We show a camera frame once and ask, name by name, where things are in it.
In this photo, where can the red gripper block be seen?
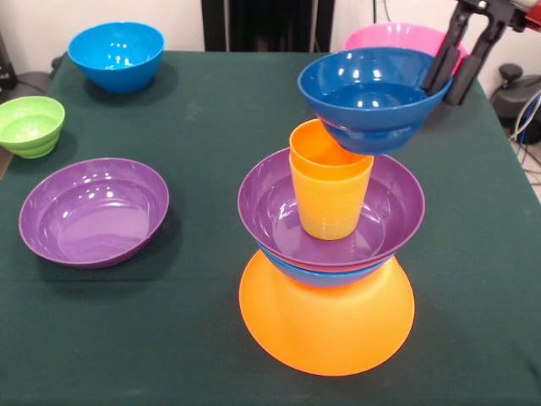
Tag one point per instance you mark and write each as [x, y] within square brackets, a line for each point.
[533, 17]

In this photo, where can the small dark blue bowl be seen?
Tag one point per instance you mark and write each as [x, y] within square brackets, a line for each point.
[363, 122]

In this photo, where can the orange cup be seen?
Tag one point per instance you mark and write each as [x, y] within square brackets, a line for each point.
[313, 148]

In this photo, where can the yellow cup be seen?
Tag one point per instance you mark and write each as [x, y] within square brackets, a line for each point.
[331, 211]

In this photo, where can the purple shallow bowl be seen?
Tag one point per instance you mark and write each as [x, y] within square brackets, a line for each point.
[93, 220]
[270, 211]

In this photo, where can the light blue bowl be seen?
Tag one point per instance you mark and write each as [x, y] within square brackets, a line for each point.
[329, 280]
[116, 55]

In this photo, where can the large orange bowl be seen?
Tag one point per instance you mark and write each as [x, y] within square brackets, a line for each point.
[325, 330]

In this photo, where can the large pink bowl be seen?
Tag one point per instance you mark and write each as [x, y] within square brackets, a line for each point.
[389, 36]

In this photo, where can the small green bowl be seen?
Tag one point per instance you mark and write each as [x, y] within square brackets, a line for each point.
[29, 127]

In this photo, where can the dark green tablecloth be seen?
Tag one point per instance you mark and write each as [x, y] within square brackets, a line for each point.
[105, 338]

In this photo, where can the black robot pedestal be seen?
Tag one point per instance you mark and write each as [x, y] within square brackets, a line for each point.
[270, 25]

